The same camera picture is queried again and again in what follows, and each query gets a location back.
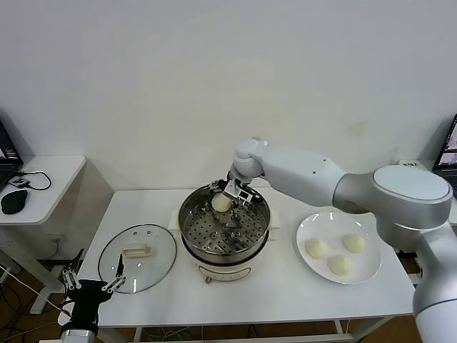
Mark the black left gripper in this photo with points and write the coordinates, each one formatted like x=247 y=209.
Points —
x=87 y=296

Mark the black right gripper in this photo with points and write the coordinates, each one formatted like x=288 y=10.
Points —
x=238 y=179

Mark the white steamed baozi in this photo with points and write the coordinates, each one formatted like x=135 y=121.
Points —
x=316 y=248
x=340 y=265
x=353 y=243
x=221 y=204

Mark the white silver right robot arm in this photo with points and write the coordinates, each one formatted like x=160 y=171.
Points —
x=303 y=171

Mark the perforated steel steamer basket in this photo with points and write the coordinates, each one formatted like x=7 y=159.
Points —
x=200 y=232

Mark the white side table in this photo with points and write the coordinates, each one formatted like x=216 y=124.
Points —
x=53 y=186
x=425 y=167

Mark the black computer mouse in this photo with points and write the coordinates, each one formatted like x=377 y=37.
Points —
x=14 y=202

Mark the white round plate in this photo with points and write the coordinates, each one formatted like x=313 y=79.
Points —
x=357 y=264

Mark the small white printed label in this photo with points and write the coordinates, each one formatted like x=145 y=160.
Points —
x=410 y=164

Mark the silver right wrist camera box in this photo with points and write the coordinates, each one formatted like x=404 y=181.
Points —
x=237 y=192

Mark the white wall socket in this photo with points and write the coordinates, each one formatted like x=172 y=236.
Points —
x=57 y=238

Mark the white main table frame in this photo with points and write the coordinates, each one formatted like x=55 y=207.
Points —
x=138 y=336

